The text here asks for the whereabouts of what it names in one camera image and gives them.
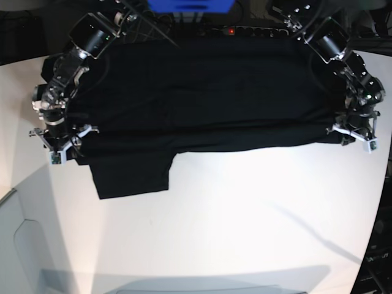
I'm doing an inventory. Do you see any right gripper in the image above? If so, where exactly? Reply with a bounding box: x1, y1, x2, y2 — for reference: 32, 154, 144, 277
29, 118, 99, 159

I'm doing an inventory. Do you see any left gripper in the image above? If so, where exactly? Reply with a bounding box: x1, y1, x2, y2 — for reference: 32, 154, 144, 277
326, 107, 380, 146

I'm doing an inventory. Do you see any black T-shirt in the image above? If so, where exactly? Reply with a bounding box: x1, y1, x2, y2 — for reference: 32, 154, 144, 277
41, 38, 365, 200

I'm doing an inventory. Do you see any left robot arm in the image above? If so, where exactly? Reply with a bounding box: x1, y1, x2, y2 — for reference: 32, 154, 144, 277
268, 1, 385, 153

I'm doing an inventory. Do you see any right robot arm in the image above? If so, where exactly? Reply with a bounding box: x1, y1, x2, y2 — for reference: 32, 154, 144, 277
29, 1, 140, 165

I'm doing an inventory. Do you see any black power strip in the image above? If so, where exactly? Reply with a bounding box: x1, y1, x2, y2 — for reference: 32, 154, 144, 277
199, 26, 290, 39

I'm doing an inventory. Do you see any blue box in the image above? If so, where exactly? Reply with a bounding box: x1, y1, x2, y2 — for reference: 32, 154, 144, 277
148, 0, 235, 13

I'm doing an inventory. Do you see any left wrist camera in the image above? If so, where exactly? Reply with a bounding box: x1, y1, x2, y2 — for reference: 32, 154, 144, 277
363, 138, 379, 154

